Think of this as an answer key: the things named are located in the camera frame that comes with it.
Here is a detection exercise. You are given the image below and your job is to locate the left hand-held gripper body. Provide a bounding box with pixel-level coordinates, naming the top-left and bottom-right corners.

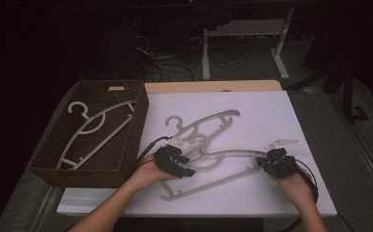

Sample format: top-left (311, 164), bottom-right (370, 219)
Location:
top-left (154, 137), bottom-right (188, 178)

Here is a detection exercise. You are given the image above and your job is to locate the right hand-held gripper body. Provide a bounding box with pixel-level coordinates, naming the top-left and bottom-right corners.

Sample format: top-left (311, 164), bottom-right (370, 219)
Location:
top-left (263, 138), bottom-right (302, 179)

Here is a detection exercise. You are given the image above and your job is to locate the grey plastic clothes hanger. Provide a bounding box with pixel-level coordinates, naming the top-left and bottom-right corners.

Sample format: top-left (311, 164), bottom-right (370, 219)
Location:
top-left (56, 100), bottom-right (138, 171)
top-left (159, 132), bottom-right (270, 202)
top-left (164, 109), bottom-right (242, 162)

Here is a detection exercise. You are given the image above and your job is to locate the brown woven basket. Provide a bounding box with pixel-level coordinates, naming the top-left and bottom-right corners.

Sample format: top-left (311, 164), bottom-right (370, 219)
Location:
top-left (28, 79), bottom-right (150, 189)

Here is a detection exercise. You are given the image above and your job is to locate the person's left hand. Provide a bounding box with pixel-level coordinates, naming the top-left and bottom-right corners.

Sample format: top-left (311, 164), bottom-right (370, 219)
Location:
top-left (130, 154), bottom-right (176, 191)

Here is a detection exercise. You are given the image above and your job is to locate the person's right hand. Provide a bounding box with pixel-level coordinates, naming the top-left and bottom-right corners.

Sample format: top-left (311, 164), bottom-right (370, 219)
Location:
top-left (268, 167), bottom-right (314, 207)

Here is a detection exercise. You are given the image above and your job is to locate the white table mat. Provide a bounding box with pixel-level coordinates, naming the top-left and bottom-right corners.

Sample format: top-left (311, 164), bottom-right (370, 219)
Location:
top-left (56, 90), bottom-right (338, 218)

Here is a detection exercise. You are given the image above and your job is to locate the dark metal stand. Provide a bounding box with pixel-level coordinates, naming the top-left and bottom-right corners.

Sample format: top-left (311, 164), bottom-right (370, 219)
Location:
top-left (287, 61), bottom-right (371, 125)

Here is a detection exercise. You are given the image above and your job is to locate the dark hanging cloth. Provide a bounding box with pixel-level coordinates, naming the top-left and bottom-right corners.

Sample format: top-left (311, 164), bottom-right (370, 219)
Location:
top-left (192, 0), bottom-right (234, 32)

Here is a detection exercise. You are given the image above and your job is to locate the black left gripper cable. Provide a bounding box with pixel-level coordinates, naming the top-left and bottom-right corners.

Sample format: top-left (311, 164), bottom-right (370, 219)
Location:
top-left (135, 134), bottom-right (173, 168)

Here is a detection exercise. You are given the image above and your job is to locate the tangle of black floor cables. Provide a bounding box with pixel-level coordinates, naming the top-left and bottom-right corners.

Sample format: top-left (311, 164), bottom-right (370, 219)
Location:
top-left (132, 18), bottom-right (260, 83)

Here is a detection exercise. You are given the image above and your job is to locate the white metal desk frame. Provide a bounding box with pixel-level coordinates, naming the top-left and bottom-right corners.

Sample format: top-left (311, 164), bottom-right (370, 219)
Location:
top-left (201, 6), bottom-right (296, 81)

